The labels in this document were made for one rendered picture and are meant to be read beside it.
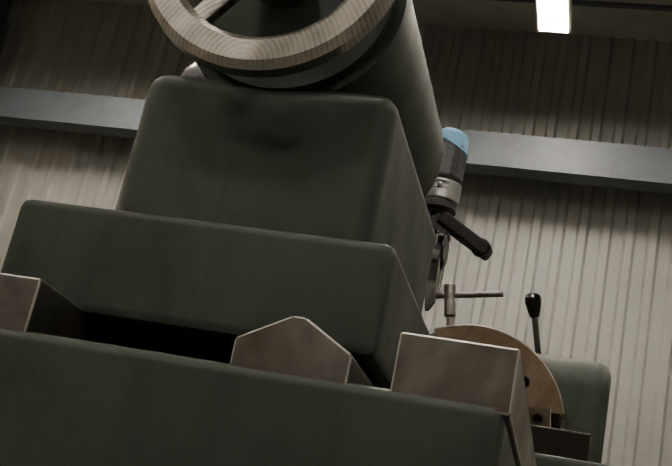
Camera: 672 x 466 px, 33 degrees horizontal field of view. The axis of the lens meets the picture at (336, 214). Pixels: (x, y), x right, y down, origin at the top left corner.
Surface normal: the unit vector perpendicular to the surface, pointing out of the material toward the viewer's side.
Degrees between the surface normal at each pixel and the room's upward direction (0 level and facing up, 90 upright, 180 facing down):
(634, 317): 90
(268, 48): 90
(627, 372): 90
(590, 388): 87
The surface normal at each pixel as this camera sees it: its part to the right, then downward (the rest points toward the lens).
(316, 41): -0.18, -0.36
